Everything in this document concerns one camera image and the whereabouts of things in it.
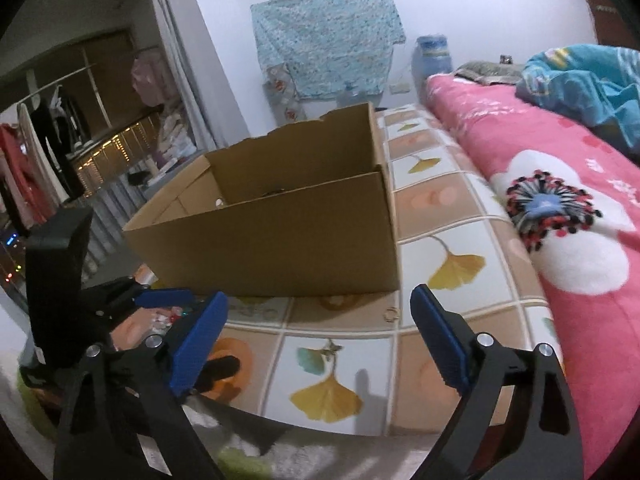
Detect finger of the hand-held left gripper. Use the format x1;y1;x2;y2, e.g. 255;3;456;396
92;277;195;318
197;355;241;393

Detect blue plastic jar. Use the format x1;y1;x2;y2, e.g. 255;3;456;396
415;35;453;81

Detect grey cloth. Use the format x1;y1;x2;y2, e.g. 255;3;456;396
452;60;526;86

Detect light blue floral wall cloth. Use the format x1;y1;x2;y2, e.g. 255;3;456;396
250;0;407;121

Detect dark hanging clothes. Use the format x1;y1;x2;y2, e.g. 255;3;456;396
30;92;93;201

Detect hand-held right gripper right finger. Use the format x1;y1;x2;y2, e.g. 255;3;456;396
409;283;586;480

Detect warm string lights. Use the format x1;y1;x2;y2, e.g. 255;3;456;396
75;127;166;186

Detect pink floral blanket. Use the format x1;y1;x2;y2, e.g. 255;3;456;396
424;72;640;480

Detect red hanging garment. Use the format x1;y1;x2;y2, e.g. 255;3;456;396
0;122;56;233

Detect green white shaggy rug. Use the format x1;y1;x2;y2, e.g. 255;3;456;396
0;350;451;480

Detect brown cardboard box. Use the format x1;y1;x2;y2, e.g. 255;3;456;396
122;102;402;298

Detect pink hanging garment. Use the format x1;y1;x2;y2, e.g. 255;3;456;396
131;47;176;108

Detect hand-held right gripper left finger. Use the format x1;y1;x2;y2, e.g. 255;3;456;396
52;291;230;480

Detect white curtain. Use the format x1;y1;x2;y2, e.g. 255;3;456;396
142;0;226;151

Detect teal patterned blanket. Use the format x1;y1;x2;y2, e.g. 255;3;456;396
515;44;640;153

